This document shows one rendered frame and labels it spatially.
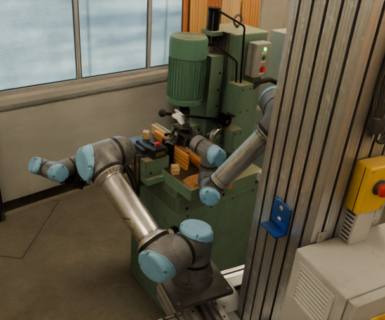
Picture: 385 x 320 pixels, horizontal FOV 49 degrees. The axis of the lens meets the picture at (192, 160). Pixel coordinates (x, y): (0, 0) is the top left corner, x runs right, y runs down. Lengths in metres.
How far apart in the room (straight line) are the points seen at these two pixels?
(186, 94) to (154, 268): 0.90
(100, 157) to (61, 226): 1.78
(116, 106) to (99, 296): 1.50
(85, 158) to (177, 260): 0.45
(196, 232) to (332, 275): 0.50
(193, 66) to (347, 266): 1.15
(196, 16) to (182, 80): 1.61
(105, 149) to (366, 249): 0.87
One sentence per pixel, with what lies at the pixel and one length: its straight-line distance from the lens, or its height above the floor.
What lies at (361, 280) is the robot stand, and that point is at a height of 1.23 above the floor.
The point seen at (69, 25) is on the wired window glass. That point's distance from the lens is 3.17.
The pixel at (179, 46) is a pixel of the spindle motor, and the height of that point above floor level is 1.47.
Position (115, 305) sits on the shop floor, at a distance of 2.61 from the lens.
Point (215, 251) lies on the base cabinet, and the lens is 2.42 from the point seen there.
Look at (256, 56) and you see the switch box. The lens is 2.06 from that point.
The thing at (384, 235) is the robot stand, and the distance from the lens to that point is 1.28.
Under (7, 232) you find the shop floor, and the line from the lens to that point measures 3.23.
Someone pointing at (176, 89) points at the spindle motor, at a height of 1.27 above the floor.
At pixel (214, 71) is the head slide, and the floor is 1.35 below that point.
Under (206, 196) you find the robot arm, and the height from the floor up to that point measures 1.06.
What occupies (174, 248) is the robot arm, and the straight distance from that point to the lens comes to 1.37.
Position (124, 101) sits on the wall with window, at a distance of 3.47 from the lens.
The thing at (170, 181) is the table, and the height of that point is 0.87.
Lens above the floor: 1.92
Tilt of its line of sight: 28 degrees down
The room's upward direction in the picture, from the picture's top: 5 degrees clockwise
